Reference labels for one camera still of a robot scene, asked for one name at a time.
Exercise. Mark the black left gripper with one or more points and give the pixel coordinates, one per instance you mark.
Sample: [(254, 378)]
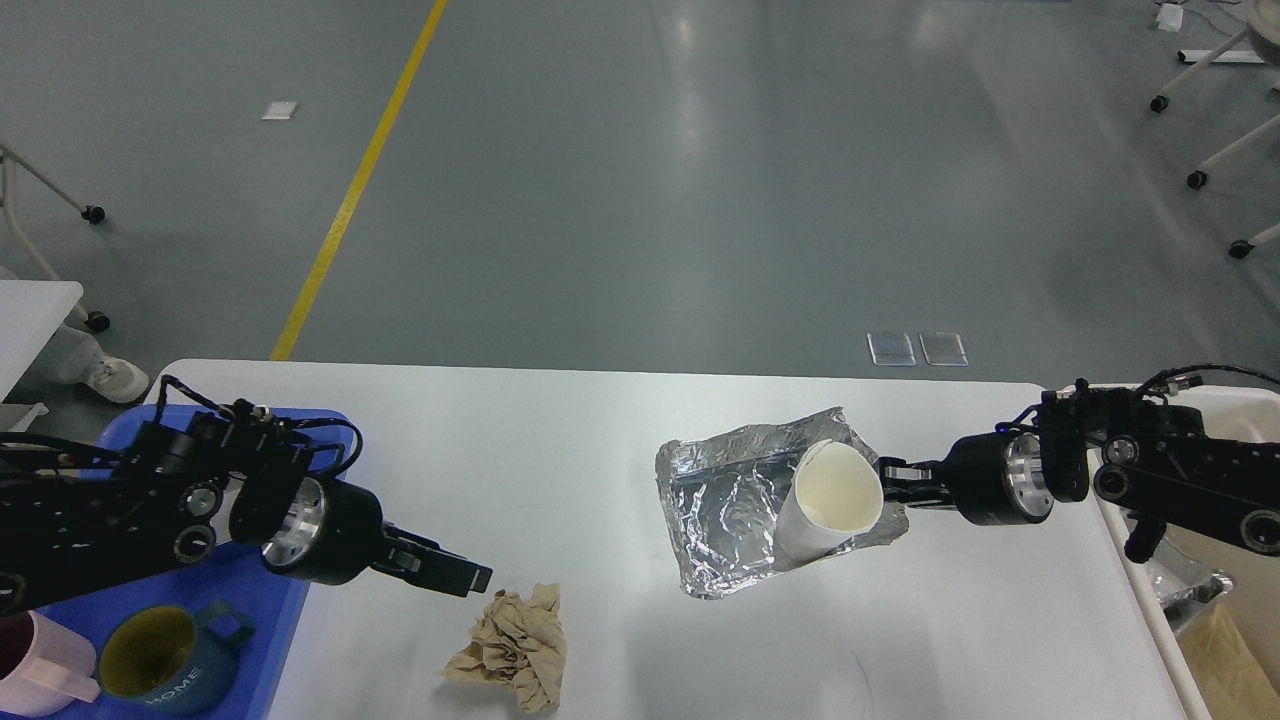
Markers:
[(333, 531)]

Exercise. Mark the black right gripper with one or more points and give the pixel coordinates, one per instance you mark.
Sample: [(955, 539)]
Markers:
[(993, 479)]

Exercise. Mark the white paper cup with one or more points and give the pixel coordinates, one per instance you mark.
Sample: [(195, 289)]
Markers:
[(835, 495)]

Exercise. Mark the brown paper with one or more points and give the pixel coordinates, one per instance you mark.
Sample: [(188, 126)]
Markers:
[(1232, 681), (518, 643)]

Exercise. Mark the aluminium foil tray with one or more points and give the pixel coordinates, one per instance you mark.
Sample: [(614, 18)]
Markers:
[(722, 498)]

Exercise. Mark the teal mug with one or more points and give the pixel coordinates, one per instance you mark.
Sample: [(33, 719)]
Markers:
[(174, 661)]

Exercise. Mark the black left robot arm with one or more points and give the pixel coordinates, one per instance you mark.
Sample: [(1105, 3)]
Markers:
[(79, 519)]

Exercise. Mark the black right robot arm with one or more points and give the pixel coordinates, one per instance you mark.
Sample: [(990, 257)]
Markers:
[(1129, 446)]

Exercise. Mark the clear floor plate right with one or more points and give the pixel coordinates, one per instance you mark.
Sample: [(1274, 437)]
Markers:
[(943, 349)]

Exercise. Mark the clear floor plate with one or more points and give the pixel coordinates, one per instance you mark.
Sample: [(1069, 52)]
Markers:
[(943, 349), (891, 349)]

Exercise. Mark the clear floor plate left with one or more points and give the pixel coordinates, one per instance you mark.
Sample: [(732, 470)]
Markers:
[(891, 349)]

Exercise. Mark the blue plastic tray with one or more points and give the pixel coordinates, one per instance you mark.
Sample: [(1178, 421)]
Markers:
[(233, 573)]

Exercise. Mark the old foil in bin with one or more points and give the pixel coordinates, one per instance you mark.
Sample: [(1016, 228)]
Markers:
[(1184, 587)]

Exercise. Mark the brown paper in bin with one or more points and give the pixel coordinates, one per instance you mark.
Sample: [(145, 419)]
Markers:
[(1232, 681)]

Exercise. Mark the pink mug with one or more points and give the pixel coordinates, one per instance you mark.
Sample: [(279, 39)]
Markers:
[(45, 667)]

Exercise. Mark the wheeled stand left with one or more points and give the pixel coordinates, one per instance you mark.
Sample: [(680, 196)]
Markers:
[(15, 167)]

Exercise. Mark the white side table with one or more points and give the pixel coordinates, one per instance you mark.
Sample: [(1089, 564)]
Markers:
[(30, 313)]

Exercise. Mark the white paper on floor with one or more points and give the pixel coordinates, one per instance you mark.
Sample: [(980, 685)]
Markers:
[(279, 110)]

